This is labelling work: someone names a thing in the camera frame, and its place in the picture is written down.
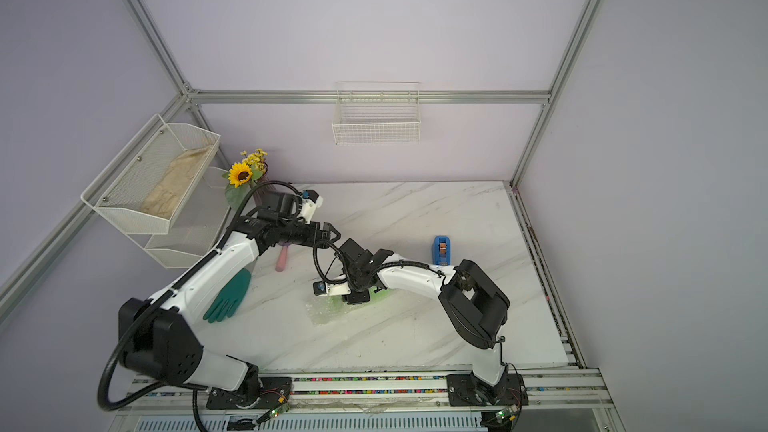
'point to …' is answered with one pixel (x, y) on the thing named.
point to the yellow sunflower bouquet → (242, 176)
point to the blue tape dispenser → (442, 250)
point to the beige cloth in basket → (163, 197)
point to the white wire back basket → (377, 113)
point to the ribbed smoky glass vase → (267, 197)
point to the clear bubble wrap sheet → (329, 309)
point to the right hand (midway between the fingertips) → (350, 288)
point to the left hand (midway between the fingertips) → (327, 238)
